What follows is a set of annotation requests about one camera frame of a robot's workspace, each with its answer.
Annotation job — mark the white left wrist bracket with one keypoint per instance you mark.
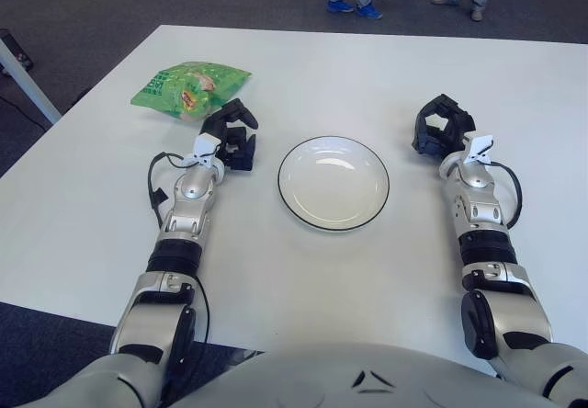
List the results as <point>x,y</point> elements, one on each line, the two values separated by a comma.
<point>205,143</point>

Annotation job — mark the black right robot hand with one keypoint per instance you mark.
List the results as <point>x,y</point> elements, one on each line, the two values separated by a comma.
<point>455,128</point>

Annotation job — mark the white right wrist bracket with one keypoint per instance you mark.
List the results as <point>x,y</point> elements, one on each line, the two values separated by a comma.
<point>480,146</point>

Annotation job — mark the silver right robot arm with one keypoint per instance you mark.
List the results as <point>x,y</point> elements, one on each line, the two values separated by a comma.
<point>478,192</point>

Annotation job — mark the grey robot torso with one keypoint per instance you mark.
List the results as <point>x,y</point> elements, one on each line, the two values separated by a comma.
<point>321,380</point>

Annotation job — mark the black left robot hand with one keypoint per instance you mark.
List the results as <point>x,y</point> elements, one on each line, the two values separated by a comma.
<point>236,150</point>

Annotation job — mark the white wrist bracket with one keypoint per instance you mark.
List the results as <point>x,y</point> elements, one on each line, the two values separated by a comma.
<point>480,146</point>
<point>205,143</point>

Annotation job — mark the white plate black rim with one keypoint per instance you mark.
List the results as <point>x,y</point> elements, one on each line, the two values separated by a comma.
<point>333,183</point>

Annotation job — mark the black floor object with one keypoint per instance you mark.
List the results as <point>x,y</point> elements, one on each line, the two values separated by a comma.
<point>18,49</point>

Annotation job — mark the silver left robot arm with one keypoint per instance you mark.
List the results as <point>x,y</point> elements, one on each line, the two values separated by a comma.
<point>190,192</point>

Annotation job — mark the white desk leg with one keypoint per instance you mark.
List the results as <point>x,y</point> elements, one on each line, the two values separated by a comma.
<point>32,86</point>

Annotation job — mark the green snack bag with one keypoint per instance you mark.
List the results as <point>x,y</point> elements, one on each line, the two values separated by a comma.
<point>174,86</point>

